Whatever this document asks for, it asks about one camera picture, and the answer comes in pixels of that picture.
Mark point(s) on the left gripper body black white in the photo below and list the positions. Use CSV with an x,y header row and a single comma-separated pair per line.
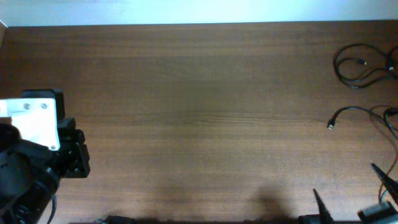
x,y
76,153

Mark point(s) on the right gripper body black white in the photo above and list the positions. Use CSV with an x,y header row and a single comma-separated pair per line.
x,y
321,208

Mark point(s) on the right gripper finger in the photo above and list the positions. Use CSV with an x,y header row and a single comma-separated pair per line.
x,y
389,183
324,214

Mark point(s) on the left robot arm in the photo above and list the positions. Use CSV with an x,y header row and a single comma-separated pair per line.
x,y
28,185

